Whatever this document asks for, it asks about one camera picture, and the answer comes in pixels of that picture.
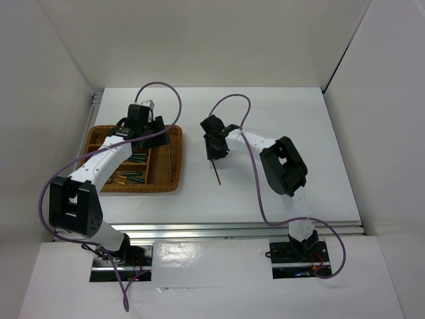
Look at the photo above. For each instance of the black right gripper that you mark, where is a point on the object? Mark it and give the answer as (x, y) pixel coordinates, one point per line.
(210, 153)

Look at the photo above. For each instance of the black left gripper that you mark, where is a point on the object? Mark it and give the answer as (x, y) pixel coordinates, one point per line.
(159, 139)

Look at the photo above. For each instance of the gold spoon green handle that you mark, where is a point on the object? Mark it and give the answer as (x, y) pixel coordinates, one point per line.
(132, 173)
(129, 180)

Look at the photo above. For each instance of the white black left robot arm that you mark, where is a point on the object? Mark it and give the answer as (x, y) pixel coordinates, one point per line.
(74, 204)

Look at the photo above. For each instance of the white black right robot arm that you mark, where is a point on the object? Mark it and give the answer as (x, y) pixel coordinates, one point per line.
(284, 169)

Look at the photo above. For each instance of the wicker cutlery tray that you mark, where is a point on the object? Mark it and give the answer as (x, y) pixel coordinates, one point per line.
(155, 171)

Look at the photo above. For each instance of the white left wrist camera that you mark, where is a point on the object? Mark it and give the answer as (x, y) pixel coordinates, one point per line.
(147, 103)

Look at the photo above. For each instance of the aluminium frame rail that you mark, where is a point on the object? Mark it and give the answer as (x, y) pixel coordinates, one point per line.
(193, 231)

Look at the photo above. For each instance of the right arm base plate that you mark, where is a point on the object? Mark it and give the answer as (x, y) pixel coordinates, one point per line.
(287, 264)

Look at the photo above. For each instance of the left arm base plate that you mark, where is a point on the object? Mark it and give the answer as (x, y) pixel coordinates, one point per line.
(136, 266)

